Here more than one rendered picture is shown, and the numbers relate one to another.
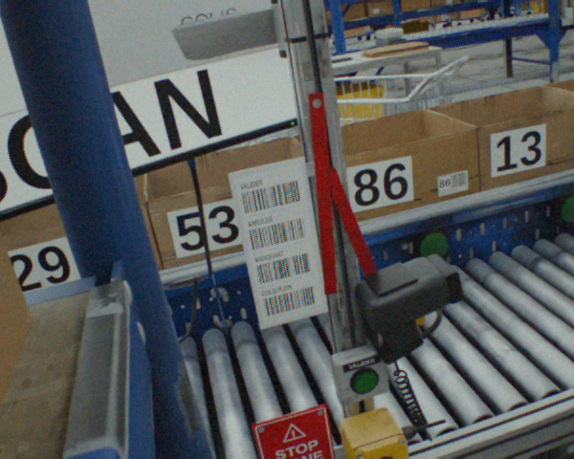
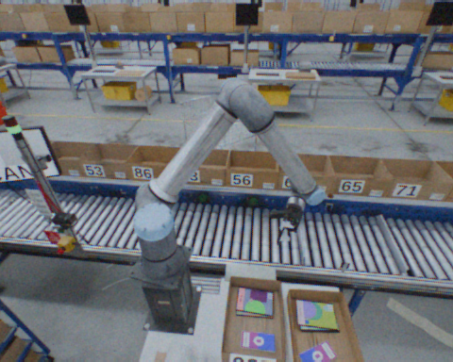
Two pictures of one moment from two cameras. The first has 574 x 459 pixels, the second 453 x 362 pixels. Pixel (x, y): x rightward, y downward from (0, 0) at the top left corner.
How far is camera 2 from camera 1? 155 cm
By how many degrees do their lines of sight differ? 20
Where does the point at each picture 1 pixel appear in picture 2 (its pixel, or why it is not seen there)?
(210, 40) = not seen: hidden behind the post
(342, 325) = not seen: hidden behind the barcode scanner
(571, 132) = (209, 174)
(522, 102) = (222, 154)
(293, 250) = (41, 204)
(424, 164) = (156, 172)
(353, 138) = (159, 150)
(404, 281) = (58, 218)
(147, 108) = (16, 170)
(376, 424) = (66, 239)
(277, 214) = (36, 197)
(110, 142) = not seen: outside the picture
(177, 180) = (105, 148)
